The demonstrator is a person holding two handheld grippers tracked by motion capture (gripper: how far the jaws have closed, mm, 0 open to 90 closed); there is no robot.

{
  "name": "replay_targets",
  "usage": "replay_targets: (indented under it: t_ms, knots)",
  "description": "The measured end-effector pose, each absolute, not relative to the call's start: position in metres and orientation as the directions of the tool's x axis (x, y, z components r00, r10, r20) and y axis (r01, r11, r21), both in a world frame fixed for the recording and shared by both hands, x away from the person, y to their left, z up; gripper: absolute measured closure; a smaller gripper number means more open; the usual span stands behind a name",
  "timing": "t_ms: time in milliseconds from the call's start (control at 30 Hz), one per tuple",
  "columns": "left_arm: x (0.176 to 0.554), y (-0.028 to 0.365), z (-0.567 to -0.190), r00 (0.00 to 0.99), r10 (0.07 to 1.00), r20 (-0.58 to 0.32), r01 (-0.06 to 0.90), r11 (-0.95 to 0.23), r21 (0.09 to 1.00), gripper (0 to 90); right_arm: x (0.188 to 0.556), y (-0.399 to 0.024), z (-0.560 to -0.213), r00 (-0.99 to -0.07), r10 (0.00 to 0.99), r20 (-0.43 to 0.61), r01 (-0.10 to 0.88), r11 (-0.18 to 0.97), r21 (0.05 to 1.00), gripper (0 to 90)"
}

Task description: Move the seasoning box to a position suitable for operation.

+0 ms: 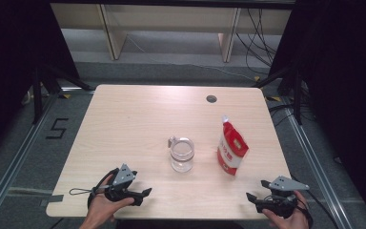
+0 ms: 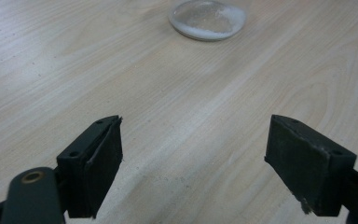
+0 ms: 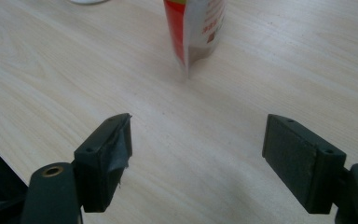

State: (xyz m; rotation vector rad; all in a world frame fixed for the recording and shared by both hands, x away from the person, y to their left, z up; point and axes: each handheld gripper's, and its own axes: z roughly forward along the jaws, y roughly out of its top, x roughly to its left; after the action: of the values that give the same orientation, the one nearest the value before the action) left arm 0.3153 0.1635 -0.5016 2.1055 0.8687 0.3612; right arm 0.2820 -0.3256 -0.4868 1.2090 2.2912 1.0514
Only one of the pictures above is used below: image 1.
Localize clear glass jar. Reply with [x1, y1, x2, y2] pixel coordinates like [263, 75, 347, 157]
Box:
[169, 136, 195, 174]

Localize person's left hand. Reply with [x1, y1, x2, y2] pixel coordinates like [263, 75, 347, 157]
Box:
[89, 174, 135, 221]

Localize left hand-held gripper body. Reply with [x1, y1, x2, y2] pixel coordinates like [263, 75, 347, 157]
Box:
[104, 163, 141, 206]

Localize person's right hand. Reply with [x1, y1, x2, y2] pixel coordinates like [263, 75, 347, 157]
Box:
[261, 190, 312, 229]

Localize grey cord loop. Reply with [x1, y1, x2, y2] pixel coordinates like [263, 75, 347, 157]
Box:
[69, 187, 109, 196]

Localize black curtain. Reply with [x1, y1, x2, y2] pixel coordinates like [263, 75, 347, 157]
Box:
[268, 0, 366, 221]
[0, 0, 81, 164]

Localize black floor cable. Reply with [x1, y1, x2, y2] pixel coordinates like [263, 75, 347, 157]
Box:
[290, 174, 341, 229]

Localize black wrist strap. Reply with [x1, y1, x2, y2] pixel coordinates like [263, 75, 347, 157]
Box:
[295, 198, 315, 229]
[88, 168, 116, 209]

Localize red and white spout pouch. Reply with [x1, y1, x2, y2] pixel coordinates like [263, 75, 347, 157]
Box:
[216, 114, 250, 177]

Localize thin white floor cable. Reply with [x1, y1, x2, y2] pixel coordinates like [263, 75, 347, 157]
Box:
[125, 34, 257, 81]

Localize black metal stand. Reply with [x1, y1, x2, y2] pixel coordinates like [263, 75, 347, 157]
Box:
[252, 65, 305, 126]
[31, 65, 95, 125]

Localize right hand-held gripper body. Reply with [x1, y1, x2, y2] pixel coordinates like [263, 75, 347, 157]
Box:
[254, 176, 311, 219]

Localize person's dark clothing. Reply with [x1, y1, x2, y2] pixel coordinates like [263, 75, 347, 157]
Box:
[115, 219, 246, 229]

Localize aluminium floor rail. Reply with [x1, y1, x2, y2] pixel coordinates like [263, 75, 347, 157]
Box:
[0, 87, 95, 225]
[280, 98, 355, 229]

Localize grey tape piece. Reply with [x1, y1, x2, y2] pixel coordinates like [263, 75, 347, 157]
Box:
[39, 194, 65, 208]

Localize black hanging cables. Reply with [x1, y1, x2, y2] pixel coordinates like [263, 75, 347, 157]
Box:
[234, 8, 279, 76]

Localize clear jar lid with clasp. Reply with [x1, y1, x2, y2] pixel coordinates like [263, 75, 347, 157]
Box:
[168, 135, 195, 160]

